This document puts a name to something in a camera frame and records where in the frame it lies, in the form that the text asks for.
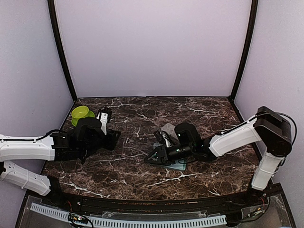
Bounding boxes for black frame post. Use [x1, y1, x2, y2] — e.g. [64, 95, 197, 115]
[228, 0, 259, 103]
[47, 0, 78, 102]

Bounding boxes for brown sunglasses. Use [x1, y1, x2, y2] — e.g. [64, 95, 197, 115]
[119, 141, 147, 158]

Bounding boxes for light grey glasses case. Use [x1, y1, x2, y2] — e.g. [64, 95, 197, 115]
[161, 123, 177, 138]

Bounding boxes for black front rail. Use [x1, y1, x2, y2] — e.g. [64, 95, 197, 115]
[26, 188, 270, 214]

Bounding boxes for white cable duct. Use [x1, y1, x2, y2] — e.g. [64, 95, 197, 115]
[30, 203, 227, 228]

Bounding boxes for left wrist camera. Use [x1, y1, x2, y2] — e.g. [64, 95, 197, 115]
[96, 107, 112, 135]

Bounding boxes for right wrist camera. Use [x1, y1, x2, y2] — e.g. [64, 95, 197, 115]
[153, 130, 178, 148]

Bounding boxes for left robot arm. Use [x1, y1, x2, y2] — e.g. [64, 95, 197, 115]
[0, 117, 121, 207]

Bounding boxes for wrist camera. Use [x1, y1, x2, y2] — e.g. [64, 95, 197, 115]
[153, 130, 178, 148]
[96, 107, 112, 135]

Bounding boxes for right black frame post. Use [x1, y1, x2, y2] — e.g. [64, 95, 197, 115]
[228, 0, 259, 103]

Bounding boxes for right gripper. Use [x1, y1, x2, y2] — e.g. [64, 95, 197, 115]
[144, 143, 194, 166]

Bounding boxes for green bowl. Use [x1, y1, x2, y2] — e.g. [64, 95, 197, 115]
[71, 105, 95, 127]

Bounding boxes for dark grey glasses case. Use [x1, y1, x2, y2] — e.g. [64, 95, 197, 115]
[153, 142, 187, 171]

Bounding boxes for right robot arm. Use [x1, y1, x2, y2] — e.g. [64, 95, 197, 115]
[144, 106, 297, 206]

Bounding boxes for left black frame post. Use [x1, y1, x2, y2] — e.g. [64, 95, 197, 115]
[47, 0, 78, 102]

